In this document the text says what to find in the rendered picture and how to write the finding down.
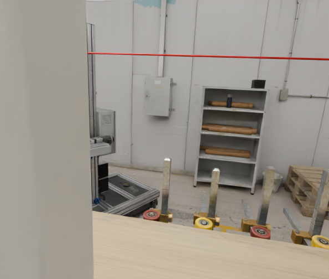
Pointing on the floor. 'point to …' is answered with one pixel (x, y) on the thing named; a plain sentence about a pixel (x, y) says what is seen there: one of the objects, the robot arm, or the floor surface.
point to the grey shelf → (241, 94)
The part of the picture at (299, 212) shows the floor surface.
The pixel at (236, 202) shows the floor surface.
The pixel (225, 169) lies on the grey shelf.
